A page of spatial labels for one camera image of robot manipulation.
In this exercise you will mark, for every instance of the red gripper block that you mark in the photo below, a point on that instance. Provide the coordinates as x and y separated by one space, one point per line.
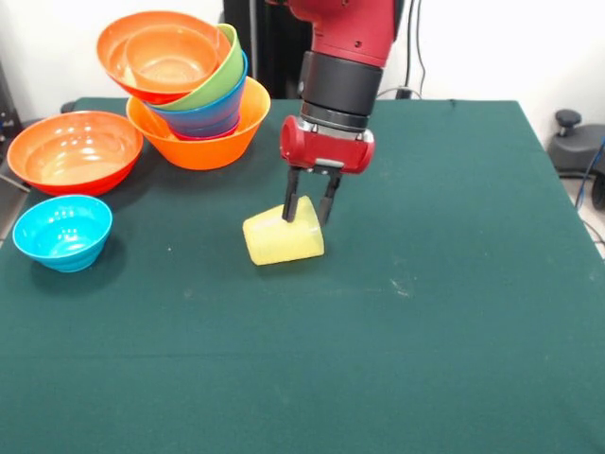
326 151

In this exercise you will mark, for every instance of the yellow plastic cup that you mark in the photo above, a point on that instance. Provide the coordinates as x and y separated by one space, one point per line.
283 241

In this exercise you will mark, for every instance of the large orange plastic bowl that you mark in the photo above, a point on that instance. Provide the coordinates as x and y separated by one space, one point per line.
203 153

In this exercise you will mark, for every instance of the large blue plastic bowl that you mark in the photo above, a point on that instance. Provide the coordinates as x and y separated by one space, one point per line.
222 109

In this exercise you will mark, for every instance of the small blue plastic bowl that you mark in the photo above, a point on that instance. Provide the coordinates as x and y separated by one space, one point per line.
203 128

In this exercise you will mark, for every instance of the green plastic bowl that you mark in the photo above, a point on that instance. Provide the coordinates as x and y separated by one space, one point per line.
227 71

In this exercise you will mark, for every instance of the small orange-red plastic bowl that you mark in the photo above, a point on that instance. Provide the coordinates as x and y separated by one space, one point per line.
170 61

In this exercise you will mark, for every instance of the large red plastic bowl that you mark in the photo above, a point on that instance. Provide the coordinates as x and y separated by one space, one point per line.
113 66
75 161

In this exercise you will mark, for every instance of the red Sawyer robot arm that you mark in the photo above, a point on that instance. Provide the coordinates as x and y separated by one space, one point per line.
350 52

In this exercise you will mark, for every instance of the dark green tablecloth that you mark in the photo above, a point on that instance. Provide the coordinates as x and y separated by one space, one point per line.
302 354

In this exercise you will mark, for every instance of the small cyan plastic bowl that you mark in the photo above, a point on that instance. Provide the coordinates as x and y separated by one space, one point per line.
61 236

